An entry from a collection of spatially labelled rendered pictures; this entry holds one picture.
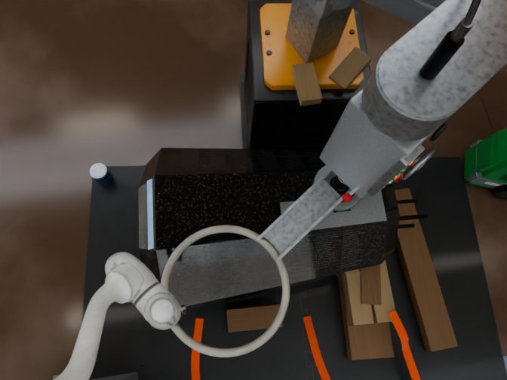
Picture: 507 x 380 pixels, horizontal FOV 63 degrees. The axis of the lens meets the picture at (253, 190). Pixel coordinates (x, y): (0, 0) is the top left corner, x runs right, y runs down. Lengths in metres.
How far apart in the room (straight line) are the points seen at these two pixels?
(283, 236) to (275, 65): 0.87
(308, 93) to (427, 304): 1.41
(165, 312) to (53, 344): 1.47
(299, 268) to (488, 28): 1.16
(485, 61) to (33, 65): 2.80
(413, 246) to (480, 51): 1.67
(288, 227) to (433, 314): 1.27
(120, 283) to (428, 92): 0.99
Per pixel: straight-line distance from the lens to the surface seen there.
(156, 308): 1.28
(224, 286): 1.87
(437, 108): 1.06
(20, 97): 3.21
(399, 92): 1.05
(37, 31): 3.46
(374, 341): 2.53
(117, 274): 1.33
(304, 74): 2.04
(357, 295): 2.40
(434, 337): 2.67
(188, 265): 1.79
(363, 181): 1.42
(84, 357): 1.17
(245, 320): 2.37
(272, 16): 2.28
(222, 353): 1.58
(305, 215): 1.66
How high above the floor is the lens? 2.50
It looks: 72 degrees down
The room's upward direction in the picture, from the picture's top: 10 degrees clockwise
